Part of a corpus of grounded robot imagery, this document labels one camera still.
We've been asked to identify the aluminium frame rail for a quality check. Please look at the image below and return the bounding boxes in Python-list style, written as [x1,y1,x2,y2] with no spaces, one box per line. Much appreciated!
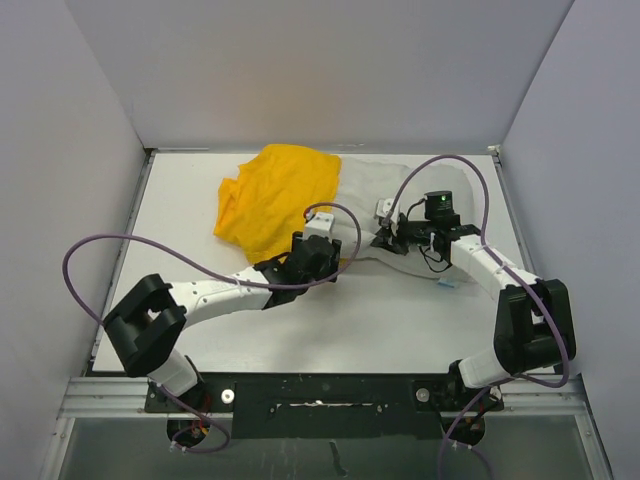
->
[60,150,611,479]

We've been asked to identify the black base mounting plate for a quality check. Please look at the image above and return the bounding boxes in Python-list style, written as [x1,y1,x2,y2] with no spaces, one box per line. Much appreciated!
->
[143,372,506,442]

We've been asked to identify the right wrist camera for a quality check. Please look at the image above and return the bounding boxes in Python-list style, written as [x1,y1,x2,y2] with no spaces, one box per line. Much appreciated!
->
[374,198,400,230]

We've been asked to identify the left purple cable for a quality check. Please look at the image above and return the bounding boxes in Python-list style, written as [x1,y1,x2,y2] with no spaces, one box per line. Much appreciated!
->
[62,202,362,456]

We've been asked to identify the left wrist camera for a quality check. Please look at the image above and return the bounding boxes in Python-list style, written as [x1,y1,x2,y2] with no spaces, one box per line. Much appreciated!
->
[302,212,335,241]

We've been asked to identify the white pillow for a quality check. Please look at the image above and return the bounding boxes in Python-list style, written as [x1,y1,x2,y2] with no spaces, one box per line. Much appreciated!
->
[334,156,476,279]

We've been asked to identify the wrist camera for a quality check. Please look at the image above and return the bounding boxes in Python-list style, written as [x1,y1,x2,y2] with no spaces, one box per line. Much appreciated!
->
[374,198,400,230]
[302,212,335,241]

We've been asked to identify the yellow printed pillowcase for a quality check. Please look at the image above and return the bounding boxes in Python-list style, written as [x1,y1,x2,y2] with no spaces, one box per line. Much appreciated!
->
[213,144,342,264]

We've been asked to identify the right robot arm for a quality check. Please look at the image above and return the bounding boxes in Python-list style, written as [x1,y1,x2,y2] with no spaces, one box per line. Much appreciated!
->
[372,191,576,409]

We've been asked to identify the purple cable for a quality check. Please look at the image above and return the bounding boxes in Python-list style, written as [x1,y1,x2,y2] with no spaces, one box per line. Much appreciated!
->
[62,202,362,456]
[384,154,574,480]

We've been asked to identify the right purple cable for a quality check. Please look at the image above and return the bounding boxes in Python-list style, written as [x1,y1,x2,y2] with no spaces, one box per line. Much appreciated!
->
[384,154,574,480]

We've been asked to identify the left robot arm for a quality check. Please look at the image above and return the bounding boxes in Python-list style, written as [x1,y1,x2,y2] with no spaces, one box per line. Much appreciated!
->
[104,233,341,411]

